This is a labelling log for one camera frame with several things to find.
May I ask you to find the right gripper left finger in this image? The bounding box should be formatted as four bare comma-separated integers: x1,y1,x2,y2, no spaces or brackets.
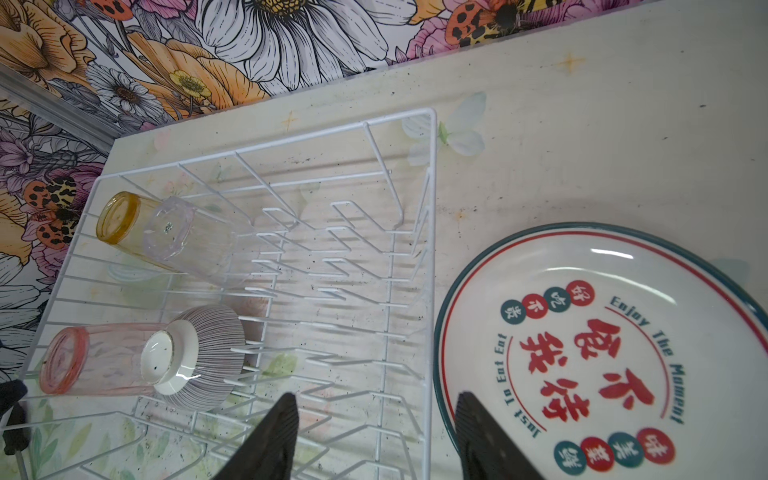
214,393,299,480

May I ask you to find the pink glass tumbler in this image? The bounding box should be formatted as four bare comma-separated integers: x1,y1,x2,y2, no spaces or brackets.
39,323,173,396

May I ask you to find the clear glass tumbler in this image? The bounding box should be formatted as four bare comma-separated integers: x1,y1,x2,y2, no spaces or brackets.
142,196,260,288

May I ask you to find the yellow glass tumbler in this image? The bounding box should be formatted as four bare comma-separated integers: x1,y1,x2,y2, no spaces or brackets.
96,191,174,271

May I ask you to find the white plate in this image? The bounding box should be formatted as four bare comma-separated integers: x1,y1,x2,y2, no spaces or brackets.
433,222,767,479

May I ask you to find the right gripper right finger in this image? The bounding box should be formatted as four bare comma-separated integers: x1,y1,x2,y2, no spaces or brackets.
455,391,543,480

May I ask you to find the white wire dish rack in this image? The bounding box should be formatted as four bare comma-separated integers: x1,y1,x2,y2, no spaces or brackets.
2,108,439,443

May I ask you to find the striped ceramic bowl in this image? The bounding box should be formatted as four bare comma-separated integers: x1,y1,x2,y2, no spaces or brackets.
140,304,245,411

